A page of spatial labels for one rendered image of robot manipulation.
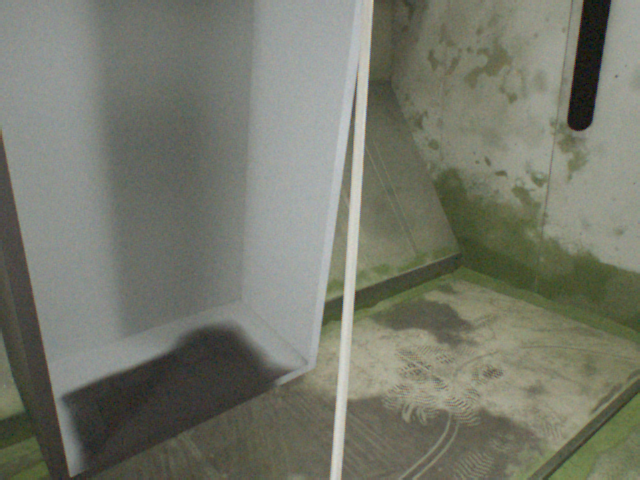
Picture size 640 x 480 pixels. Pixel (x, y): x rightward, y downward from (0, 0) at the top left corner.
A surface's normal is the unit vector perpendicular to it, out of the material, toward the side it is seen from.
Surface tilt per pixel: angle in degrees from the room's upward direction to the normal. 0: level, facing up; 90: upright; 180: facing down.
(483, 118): 90
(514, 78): 90
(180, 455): 0
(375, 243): 57
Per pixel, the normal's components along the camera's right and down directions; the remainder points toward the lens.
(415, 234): 0.50, -0.30
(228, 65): 0.64, 0.43
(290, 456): -0.02, -0.94
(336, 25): -0.76, 0.22
